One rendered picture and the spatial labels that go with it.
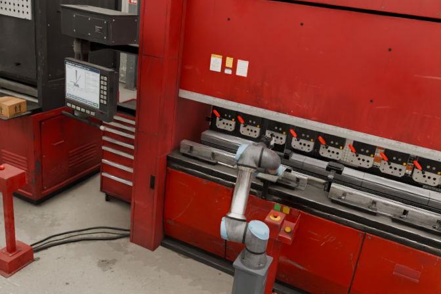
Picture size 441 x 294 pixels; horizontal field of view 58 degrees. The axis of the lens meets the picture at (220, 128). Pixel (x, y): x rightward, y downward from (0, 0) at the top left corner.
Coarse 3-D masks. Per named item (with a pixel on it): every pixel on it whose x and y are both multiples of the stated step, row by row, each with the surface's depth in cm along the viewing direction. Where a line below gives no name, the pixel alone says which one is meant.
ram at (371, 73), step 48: (192, 0) 288; (240, 0) 273; (192, 48) 298; (240, 48) 282; (288, 48) 267; (336, 48) 254; (384, 48) 242; (432, 48) 231; (192, 96) 309; (240, 96) 291; (288, 96) 276; (336, 96) 262; (384, 96) 249; (432, 96) 237; (384, 144) 256; (432, 144) 244
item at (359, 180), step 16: (208, 144) 345; (224, 144) 338; (240, 144) 332; (256, 144) 334; (288, 160) 316; (304, 160) 314; (320, 160) 318; (320, 176) 308; (336, 176) 303; (352, 176) 298; (368, 176) 300; (368, 192) 296; (384, 192) 291; (400, 192) 285; (416, 192) 282; (432, 192) 286; (432, 208) 279
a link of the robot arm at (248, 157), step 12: (240, 156) 221; (252, 156) 220; (240, 168) 222; (252, 168) 220; (240, 180) 220; (240, 192) 219; (240, 204) 218; (228, 216) 218; (240, 216) 217; (228, 228) 215; (240, 228) 215; (228, 240) 218; (240, 240) 215
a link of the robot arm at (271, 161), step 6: (264, 150) 221; (270, 150) 223; (264, 156) 219; (270, 156) 220; (276, 156) 223; (264, 162) 219; (270, 162) 220; (276, 162) 222; (264, 168) 223; (270, 168) 223; (276, 168) 227; (282, 168) 258; (270, 174) 259; (276, 174) 258
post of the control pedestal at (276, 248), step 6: (276, 240) 270; (276, 246) 272; (276, 252) 273; (276, 258) 274; (270, 264) 277; (276, 264) 276; (270, 270) 279; (276, 270) 282; (270, 276) 280; (270, 282) 281; (270, 288) 283
